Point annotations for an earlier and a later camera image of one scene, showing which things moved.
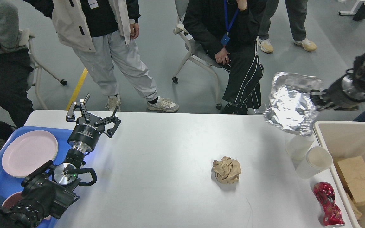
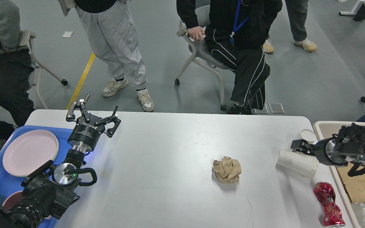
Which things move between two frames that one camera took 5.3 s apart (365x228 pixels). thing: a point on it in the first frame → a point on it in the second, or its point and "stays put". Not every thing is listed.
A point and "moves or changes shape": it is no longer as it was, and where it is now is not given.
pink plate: (28, 151) stays put
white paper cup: (318, 160) moves or changes shape
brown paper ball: (227, 170) stays put
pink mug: (13, 199) stays put
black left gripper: (84, 136) stays put
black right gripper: (345, 94) → (324, 150)
